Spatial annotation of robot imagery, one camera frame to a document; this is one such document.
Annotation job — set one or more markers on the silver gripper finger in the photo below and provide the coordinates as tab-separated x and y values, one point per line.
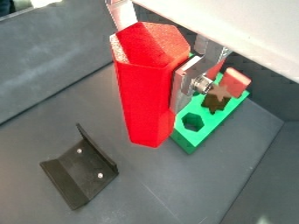
122	12

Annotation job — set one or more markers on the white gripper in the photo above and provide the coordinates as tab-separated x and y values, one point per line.
257	28

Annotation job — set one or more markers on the red hexagon prism block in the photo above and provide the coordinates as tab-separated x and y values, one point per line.
147	51

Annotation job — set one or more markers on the green shape sorter board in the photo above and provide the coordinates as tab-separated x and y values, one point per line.
195	122

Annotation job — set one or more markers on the salmon cylinder block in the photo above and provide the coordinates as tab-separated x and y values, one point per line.
213	72

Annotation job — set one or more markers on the brown star block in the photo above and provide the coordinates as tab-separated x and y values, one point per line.
217	98

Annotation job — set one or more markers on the salmon rounded rectangular block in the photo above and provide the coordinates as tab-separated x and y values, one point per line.
236	81

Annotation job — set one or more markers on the black curved bracket stand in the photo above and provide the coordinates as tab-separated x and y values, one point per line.
82	171

